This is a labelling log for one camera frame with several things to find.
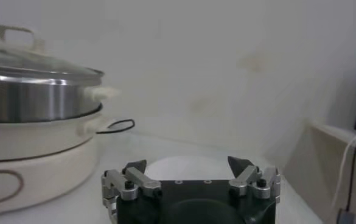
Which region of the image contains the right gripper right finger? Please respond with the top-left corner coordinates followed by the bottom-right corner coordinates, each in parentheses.
top-left (228, 155), bottom-right (281, 200)

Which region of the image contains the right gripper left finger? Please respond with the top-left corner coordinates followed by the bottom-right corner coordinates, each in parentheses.
top-left (100, 159), bottom-right (162, 201)

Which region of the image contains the round glass pot lid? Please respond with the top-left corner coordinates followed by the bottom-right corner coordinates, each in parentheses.
top-left (0, 24), bottom-right (105, 83)

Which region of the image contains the stainless steel steamer basket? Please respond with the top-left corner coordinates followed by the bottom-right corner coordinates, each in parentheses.
top-left (0, 71), bottom-right (120, 124)

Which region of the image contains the white round plate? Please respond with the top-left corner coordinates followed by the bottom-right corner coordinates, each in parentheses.
top-left (145, 155), bottom-right (236, 182)

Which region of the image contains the cream electric cooker base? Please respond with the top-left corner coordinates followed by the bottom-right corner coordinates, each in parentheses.
top-left (0, 105), bottom-right (113, 215)

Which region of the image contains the black cooker power cord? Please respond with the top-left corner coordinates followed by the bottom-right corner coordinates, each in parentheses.
top-left (97, 118), bottom-right (136, 135)

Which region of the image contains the white laptop cable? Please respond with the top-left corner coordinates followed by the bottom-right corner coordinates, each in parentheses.
top-left (331, 133), bottom-right (356, 211)

